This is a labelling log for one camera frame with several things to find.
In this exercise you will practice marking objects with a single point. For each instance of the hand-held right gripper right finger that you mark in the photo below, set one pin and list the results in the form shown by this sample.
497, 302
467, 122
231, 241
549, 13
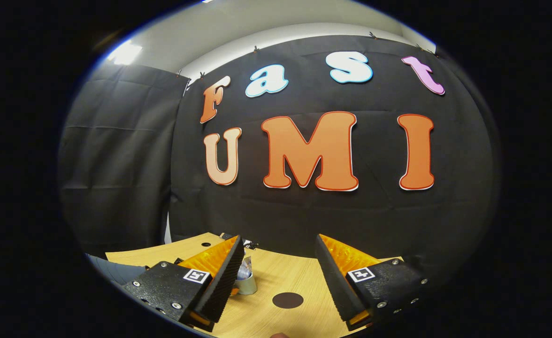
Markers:
337, 281

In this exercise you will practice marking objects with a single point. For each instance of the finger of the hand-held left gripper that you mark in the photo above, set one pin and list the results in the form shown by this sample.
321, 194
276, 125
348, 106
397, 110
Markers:
250, 244

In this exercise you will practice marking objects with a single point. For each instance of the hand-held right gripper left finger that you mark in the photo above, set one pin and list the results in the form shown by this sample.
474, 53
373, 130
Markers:
224, 281

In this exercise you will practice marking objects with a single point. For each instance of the white toothpaste tube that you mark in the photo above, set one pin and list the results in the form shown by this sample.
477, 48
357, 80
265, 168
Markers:
245, 270

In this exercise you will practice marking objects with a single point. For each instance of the dark brown round coaster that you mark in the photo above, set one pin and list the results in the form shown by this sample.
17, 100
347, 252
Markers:
287, 300

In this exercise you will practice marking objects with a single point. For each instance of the wooden desktop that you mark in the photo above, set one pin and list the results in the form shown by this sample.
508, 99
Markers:
285, 272

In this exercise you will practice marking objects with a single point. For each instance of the black backdrop cloth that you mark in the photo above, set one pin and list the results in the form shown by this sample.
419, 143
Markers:
327, 216

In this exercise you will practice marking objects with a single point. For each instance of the ceiling light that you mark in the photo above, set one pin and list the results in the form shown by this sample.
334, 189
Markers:
125, 52

